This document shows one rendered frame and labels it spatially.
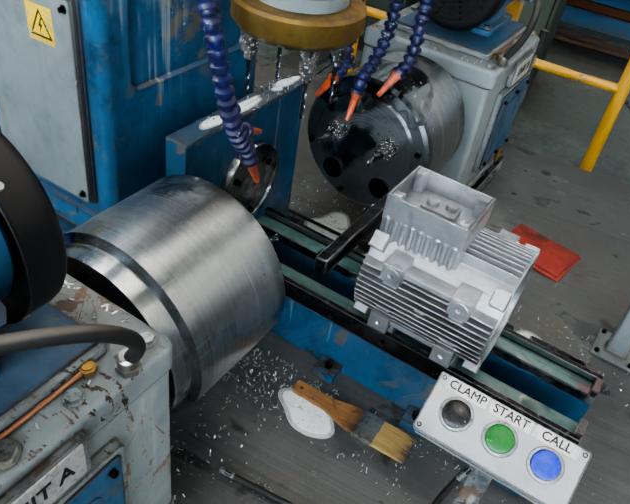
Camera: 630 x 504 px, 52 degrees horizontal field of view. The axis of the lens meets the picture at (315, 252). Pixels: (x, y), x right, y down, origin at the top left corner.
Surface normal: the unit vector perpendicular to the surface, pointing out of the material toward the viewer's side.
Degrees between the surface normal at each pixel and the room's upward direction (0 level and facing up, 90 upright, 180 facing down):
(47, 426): 0
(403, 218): 90
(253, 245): 43
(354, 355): 90
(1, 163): 37
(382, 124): 90
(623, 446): 0
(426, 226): 90
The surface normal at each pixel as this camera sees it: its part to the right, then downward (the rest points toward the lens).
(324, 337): -0.54, 0.48
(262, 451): 0.14, -0.76
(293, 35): -0.02, 0.63
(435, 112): 0.73, -0.15
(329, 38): 0.42, 0.62
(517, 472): -0.18, -0.38
